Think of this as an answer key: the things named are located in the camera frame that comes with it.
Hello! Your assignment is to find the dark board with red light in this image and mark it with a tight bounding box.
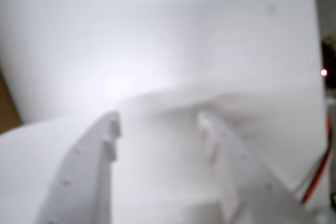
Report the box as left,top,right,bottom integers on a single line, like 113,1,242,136
320,35,336,91

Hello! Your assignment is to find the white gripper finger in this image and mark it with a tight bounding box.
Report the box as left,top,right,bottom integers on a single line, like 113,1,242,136
198,111,322,224
34,112,122,224

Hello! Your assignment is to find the brown cardboard box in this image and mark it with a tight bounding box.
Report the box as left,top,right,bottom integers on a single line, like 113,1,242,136
0,70,23,134

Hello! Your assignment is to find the red white black servo cable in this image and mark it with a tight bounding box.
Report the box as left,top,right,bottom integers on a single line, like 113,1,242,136
295,112,334,205

